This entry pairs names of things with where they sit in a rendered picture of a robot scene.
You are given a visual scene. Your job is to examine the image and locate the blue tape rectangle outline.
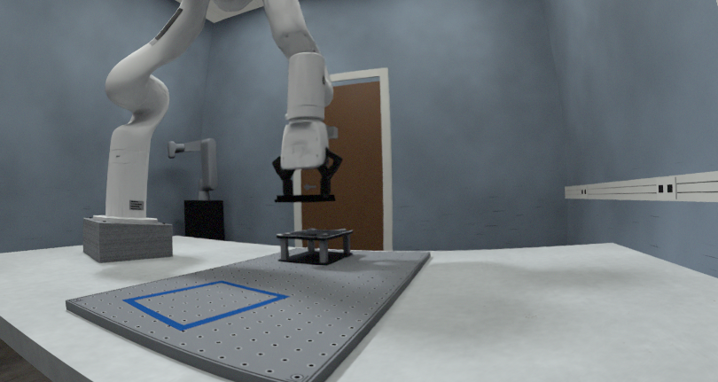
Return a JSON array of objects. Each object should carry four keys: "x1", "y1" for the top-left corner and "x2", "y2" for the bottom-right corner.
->
[{"x1": 123, "y1": 280, "x2": 289, "y2": 331}]

